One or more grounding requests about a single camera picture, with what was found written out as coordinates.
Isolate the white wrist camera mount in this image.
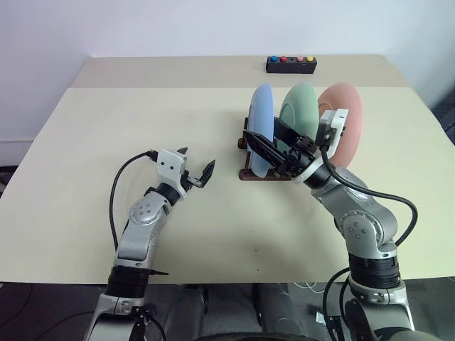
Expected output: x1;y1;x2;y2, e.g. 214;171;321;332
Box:
156;149;188;198
293;109;349;183

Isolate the thin white floor cable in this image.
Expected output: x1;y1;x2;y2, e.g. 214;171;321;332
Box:
294;281;323;295

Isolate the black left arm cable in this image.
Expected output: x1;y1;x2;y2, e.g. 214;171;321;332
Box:
109;150;159;251

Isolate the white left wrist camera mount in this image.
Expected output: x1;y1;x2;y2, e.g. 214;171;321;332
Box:
156;149;188;198

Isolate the light green plate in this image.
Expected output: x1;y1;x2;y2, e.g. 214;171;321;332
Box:
278;82;319;153

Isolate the dark wooden dish rack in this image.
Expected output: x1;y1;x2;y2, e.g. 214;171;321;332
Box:
237;117;294;181

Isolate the light blue plate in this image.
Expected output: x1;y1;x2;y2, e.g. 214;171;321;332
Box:
247;83;276;179

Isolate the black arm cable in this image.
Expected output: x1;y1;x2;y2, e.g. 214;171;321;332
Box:
319;147;417;247
109;150;159;251

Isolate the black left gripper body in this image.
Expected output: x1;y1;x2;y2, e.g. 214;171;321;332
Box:
178;170;204;190

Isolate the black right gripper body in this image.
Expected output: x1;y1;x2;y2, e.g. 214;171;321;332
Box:
275;135;319;178

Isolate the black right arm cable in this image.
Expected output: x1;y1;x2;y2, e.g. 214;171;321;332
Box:
319;147;417;247

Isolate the light red plate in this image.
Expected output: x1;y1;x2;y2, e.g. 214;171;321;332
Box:
316;82;363;167

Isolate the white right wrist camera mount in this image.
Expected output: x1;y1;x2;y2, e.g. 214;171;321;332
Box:
293;109;349;183

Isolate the dark grey rounded shape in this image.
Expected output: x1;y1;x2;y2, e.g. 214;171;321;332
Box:
165;283;209;341
251;282;298;337

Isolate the black button box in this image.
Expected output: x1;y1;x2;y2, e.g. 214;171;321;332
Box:
265;55;317;75

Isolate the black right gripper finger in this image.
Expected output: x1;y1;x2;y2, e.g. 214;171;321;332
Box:
272;118;304;144
243;129;286;168

